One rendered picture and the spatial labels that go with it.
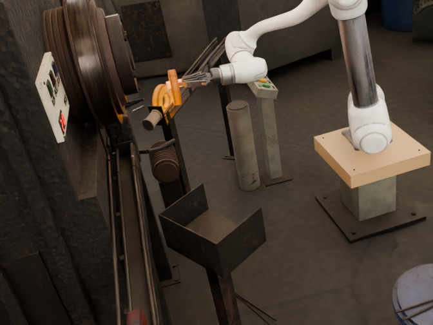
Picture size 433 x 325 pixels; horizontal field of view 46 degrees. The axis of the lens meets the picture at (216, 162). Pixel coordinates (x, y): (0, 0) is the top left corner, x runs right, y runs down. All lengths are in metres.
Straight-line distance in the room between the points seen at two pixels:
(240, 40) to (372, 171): 0.81
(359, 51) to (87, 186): 1.11
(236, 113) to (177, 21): 2.02
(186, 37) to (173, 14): 0.23
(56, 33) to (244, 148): 1.38
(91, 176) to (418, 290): 1.07
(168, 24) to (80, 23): 2.92
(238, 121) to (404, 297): 1.37
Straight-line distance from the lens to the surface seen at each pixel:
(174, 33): 4.58
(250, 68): 2.24
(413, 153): 2.37
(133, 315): 1.29
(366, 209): 2.58
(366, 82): 2.08
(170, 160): 2.31
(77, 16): 1.70
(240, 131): 2.71
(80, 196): 1.56
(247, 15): 3.95
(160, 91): 2.40
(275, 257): 2.46
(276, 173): 2.95
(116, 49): 1.72
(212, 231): 1.71
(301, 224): 2.63
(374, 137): 2.11
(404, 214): 2.66
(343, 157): 2.34
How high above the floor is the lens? 1.66
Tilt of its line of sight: 31 degrees down
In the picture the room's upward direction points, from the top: 11 degrees counter-clockwise
